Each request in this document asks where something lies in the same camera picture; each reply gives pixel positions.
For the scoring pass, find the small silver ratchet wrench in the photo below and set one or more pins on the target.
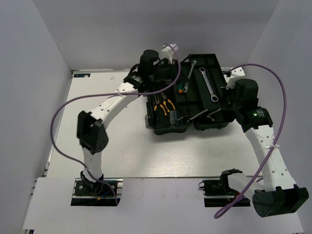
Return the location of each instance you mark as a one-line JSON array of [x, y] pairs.
[[193, 63]]

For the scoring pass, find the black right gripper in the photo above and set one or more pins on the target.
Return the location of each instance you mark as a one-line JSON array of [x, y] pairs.
[[235, 88]]

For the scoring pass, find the green handled screwdriver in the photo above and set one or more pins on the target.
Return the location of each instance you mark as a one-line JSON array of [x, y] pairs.
[[185, 88], [180, 89]]

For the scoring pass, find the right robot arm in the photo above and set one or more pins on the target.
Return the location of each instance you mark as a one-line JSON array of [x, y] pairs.
[[272, 190]]

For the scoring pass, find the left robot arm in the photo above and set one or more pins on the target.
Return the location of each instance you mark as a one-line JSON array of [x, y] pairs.
[[92, 126]]

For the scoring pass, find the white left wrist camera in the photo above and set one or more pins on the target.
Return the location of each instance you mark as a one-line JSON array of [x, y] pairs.
[[168, 51]]

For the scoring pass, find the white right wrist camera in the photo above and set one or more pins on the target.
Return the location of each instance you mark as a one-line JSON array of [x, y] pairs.
[[236, 74]]

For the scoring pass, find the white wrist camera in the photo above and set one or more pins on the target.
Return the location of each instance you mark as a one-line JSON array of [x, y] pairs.
[[168, 51], [236, 74]]

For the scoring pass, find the black plastic toolbox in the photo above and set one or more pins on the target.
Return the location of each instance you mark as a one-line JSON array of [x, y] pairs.
[[195, 106]]

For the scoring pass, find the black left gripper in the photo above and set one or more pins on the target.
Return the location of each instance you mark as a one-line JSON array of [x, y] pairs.
[[173, 69]]

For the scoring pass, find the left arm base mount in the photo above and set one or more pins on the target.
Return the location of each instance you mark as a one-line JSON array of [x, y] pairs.
[[96, 194]]

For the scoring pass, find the small yellow handled pliers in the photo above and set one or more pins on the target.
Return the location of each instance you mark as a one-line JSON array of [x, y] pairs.
[[157, 103]]

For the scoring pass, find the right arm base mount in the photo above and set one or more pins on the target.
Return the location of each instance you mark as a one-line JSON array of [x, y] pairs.
[[214, 195]]

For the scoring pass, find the yellow handled long nose pliers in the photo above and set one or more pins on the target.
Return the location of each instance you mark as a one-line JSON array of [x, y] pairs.
[[167, 101]]

